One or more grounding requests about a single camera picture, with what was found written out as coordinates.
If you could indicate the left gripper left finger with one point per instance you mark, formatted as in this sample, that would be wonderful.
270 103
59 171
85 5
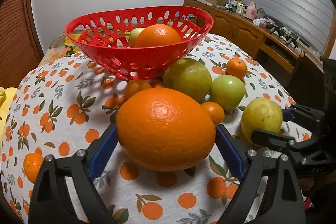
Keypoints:
51 202

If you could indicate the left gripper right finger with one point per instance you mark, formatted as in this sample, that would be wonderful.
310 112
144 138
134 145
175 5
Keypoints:
282 199

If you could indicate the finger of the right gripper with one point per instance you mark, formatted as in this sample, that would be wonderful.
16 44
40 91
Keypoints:
274 141
300 114

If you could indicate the yellow pear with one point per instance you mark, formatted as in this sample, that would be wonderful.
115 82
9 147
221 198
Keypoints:
262 114

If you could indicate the small mandarin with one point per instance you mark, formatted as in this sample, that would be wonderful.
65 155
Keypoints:
135 86
215 112
236 67

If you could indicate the large yellow-green pear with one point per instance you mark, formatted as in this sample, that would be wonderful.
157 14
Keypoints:
188 76

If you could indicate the large orange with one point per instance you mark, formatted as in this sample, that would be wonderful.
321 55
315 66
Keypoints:
164 130

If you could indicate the red perforated plastic basket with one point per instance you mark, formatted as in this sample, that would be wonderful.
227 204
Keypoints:
104 38

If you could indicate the mandarin at left edge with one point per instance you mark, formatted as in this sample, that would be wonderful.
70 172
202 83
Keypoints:
31 165

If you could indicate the wooden sideboard cabinet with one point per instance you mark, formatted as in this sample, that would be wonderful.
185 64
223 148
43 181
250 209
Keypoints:
270 51

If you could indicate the green apple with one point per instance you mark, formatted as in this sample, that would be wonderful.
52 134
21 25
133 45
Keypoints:
227 91

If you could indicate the orange-print white tablecloth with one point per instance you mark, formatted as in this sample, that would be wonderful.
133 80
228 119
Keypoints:
65 104

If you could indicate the pink bag on cabinet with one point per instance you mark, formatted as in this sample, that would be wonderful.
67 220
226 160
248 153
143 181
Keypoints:
251 11

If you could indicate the yellow plush toy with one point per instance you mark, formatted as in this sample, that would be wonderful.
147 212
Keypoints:
6 97

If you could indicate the small mandarin under basket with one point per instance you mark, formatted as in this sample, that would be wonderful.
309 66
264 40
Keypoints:
135 86

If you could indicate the orange in basket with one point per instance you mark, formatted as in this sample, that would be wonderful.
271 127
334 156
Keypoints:
157 35

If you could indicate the floral bed blanket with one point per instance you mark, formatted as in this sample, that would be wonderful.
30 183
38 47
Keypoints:
61 47

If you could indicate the brown louvered wardrobe door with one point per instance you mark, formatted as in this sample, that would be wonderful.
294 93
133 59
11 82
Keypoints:
21 50

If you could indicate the small green fruit in basket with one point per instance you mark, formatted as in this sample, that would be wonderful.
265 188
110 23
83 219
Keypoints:
134 35

